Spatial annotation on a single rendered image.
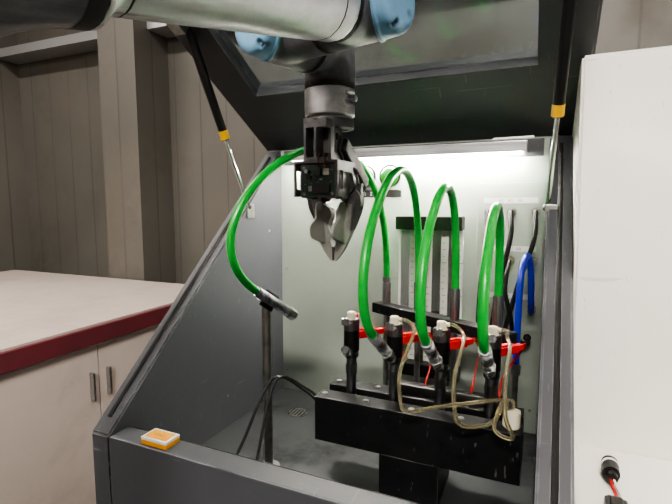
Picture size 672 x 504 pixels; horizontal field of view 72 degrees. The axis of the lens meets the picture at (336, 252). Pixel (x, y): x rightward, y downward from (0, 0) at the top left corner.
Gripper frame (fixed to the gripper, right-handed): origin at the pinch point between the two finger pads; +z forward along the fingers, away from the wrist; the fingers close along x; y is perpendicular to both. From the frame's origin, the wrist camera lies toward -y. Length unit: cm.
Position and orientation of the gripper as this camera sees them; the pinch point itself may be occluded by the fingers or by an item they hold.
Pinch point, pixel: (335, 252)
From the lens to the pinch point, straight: 73.4
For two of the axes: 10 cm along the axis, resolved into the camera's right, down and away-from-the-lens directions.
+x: 9.1, 0.4, -4.1
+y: -4.1, 1.0, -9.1
